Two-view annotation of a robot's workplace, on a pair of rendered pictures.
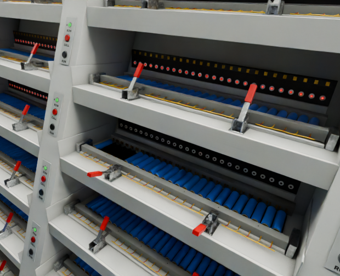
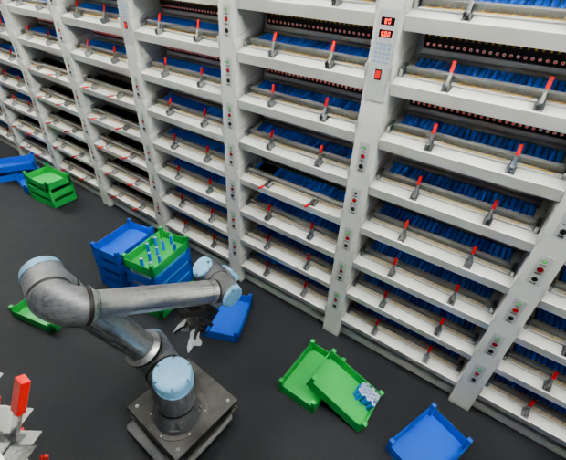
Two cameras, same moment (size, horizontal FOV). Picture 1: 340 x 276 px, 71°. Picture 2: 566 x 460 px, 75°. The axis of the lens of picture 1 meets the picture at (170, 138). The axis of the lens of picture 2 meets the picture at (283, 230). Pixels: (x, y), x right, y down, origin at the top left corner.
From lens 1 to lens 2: 126 cm
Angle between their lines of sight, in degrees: 27
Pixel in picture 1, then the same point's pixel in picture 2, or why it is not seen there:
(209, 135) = (307, 168)
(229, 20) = (306, 120)
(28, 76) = (207, 131)
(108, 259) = (275, 223)
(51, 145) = (233, 172)
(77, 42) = (235, 118)
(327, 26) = (339, 130)
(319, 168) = (343, 180)
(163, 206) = (294, 196)
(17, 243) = (221, 224)
